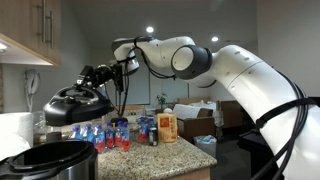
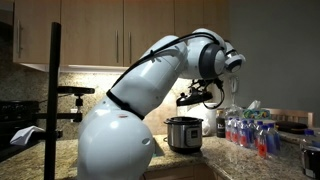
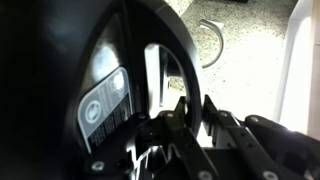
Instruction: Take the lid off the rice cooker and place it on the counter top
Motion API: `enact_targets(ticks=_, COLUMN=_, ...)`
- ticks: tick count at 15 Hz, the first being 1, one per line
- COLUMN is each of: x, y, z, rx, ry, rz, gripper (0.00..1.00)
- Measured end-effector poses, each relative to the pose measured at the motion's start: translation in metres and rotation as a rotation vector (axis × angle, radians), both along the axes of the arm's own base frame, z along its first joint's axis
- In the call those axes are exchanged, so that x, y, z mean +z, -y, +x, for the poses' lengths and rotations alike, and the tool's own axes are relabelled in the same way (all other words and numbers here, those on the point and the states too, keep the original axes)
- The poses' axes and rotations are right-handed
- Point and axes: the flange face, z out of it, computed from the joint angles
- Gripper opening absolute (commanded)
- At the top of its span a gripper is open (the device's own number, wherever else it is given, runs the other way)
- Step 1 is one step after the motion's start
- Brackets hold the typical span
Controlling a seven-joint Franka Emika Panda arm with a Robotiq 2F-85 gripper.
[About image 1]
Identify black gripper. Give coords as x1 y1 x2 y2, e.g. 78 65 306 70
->
74 64 116 98

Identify black rice cooker lid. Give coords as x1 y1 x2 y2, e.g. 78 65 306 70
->
42 84 116 128

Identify black pressure cooker pot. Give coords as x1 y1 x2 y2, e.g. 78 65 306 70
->
0 139 100 180

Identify blue cap water bottle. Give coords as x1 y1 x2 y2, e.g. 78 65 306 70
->
137 117 149 144
121 122 131 152
114 120 124 148
147 117 158 130
94 124 107 154
82 124 95 143
68 124 82 141
105 121 115 149

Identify large white window blind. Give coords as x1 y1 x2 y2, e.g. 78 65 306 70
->
124 59 151 106

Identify wooden chair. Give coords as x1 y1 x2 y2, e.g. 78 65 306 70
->
114 104 147 120

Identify black bottle with cork cap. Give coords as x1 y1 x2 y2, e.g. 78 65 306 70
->
45 131 63 143

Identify clear plastic bag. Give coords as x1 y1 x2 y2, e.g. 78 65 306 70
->
32 110 48 137

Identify green potted plant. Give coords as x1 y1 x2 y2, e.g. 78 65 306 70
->
156 92 169 110

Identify white paper towel roll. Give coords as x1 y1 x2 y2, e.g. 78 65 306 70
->
0 112 35 148

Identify black drink can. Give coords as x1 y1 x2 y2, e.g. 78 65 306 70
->
148 126 159 147

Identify narrow white window blind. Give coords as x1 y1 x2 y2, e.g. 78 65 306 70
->
160 78 190 104

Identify orange printed box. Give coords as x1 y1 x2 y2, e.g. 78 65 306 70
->
156 112 179 144

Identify under cabinet light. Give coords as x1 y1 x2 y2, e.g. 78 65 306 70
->
0 42 9 55

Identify brown cardboard box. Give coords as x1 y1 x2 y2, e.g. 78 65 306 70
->
176 116 217 145

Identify grey trash bin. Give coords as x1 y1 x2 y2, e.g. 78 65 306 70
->
193 134 218 159

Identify white hanging bag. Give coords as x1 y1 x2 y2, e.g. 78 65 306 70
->
212 109 225 128

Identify wooden base cabinet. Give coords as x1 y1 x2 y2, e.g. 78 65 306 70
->
164 165 213 180

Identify black office chair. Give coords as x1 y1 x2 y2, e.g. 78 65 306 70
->
238 99 261 131

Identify black desk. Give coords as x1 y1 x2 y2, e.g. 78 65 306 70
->
237 127 278 180

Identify white wall phone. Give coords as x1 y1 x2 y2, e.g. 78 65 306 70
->
24 68 42 113

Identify metal cabinet handle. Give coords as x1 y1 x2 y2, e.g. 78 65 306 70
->
36 0 48 44
45 10 55 50

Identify wooden wall cabinet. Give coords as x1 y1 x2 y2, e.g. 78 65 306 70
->
0 0 63 67

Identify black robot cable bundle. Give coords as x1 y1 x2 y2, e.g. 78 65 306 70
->
114 35 320 180

